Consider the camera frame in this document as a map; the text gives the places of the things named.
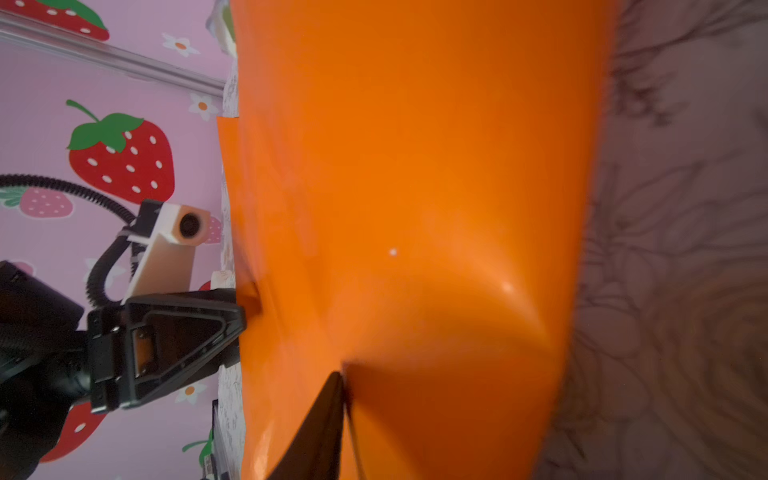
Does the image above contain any floral patterned table mat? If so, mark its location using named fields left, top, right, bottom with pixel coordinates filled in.
left=526, top=1, right=767, bottom=479

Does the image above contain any orange wrapping paper sheet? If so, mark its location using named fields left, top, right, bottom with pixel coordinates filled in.
left=219, top=1, right=616, bottom=479

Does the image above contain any left aluminium corner post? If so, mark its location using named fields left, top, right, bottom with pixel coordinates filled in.
left=1, top=12, right=225, bottom=98

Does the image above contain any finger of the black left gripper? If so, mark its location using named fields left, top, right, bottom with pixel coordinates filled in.
left=88, top=289, right=246, bottom=413

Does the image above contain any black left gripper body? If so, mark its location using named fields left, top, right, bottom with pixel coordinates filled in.
left=1, top=261, right=90, bottom=479

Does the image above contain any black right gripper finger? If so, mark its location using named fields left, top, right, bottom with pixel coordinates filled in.
left=267, top=371, right=345, bottom=480

